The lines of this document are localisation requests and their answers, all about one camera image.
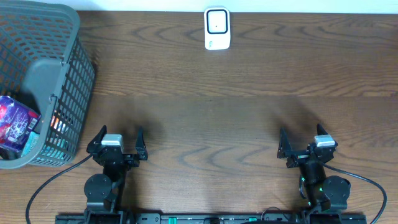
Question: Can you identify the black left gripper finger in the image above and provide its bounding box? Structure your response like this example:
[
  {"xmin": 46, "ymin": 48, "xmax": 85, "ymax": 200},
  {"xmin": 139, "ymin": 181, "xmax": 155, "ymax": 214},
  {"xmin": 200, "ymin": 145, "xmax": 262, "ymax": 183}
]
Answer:
[
  {"xmin": 135, "ymin": 127, "xmax": 148, "ymax": 161},
  {"xmin": 86, "ymin": 125, "xmax": 107, "ymax": 154}
]

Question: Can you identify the teal snack wrapper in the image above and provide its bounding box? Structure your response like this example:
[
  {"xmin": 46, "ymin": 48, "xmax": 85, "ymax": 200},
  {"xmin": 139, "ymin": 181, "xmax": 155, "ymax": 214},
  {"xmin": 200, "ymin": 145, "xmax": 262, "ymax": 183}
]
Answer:
[{"xmin": 21, "ymin": 132, "xmax": 39, "ymax": 157}]

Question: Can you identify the red purple pad package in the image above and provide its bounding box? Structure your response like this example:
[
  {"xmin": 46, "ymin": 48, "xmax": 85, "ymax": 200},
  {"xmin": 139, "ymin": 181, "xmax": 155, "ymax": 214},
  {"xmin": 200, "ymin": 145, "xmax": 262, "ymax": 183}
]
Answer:
[{"xmin": 1, "ymin": 96, "xmax": 41, "ymax": 152}]

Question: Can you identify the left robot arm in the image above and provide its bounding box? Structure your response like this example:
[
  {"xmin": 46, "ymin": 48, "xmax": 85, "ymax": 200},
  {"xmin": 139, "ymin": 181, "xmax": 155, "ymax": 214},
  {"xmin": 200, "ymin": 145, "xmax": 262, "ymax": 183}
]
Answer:
[{"xmin": 83, "ymin": 126, "xmax": 148, "ymax": 224}]

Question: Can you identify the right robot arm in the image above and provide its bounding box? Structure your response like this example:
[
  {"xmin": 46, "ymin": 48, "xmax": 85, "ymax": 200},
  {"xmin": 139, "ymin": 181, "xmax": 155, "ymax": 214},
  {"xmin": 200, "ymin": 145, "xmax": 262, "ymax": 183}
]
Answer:
[{"xmin": 277, "ymin": 124, "xmax": 351, "ymax": 223}]

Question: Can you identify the grey plastic mesh basket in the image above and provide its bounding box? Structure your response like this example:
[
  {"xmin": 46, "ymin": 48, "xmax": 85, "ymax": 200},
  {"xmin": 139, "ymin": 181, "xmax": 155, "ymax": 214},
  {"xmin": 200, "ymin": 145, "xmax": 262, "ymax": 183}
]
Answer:
[{"xmin": 1, "ymin": 1, "xmax": 95, "ymax": 169}]

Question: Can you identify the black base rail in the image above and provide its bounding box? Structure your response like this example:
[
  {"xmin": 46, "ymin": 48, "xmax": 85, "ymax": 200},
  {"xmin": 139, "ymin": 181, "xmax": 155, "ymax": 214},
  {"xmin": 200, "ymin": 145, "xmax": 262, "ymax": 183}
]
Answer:
[{"xmin": 55, "ymin": 212, "xmax": 366, "ymax": 224}]

